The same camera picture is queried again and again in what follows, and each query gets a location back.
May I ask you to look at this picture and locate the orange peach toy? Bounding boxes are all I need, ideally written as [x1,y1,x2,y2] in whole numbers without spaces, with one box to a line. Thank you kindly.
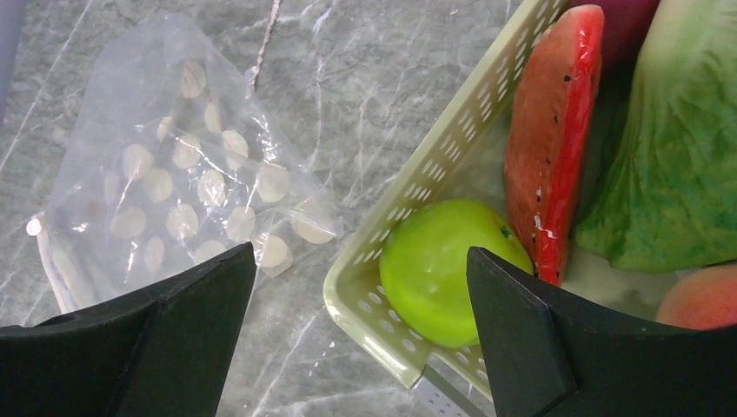
[656,263,736,330]

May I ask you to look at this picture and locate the green cabbage toy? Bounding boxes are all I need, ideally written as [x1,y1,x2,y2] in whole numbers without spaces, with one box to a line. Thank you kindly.
[573,1,736,273]

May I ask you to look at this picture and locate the pale green plastic basket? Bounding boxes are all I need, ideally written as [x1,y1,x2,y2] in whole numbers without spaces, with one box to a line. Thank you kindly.
[323,1,679,416]

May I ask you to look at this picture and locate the purple eggplant toy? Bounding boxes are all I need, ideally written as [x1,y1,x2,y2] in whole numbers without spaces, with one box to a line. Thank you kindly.
[568,0,660,71]

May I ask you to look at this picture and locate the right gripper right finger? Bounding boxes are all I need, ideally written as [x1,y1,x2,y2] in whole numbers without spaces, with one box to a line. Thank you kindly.
[466,247,736,416]

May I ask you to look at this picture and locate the clear dotted zip bag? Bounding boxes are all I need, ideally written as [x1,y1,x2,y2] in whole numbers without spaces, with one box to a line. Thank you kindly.
[27,12,351,313]

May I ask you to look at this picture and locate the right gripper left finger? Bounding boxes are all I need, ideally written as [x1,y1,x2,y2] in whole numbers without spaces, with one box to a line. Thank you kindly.
[1,243,256,416]

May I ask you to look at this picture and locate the red watermelon slice toy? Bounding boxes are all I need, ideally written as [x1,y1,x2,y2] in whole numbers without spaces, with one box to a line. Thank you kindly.
[503,4,605,286]

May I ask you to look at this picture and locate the green toy apple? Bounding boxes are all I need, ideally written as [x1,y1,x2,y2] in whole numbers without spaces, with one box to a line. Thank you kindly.
[379,199,533,348]

